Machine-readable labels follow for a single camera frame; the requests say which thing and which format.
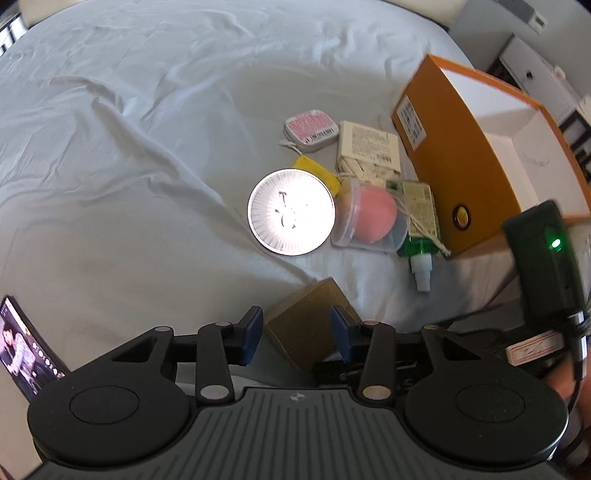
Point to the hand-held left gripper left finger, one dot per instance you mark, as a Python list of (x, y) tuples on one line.
[(251, 334)]

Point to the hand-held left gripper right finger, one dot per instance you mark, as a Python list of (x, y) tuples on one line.
[(339, 338)]

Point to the brown cardboard box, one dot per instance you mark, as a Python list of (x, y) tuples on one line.
[(304, 318)]

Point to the clear plastic container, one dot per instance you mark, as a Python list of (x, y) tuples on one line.
[(344, 212)]

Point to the pink makeup sponge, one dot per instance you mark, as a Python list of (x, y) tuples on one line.
[(374, 214)]

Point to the jar with silver lid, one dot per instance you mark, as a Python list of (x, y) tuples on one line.
[(291, 212)]

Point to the orange cardboard box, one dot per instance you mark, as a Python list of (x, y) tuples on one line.
[(452, 161)]

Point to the yellow plastic bottle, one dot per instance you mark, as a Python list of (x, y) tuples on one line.
[(318, 173)]

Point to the green spray bottle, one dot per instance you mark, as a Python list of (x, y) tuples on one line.
[(420, 217)]

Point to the black rack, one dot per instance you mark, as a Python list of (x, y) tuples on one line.
[(577, 134)]

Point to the white cabinet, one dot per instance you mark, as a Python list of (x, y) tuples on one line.
[(540, 74)]

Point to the pink rectangular tin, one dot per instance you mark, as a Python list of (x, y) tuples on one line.
[(311, 127)]

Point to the smartphone with lit screen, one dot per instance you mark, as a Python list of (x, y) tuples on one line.
[(27, 350)]

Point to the white bed sheet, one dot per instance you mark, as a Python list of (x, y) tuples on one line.
[(138, 138)]

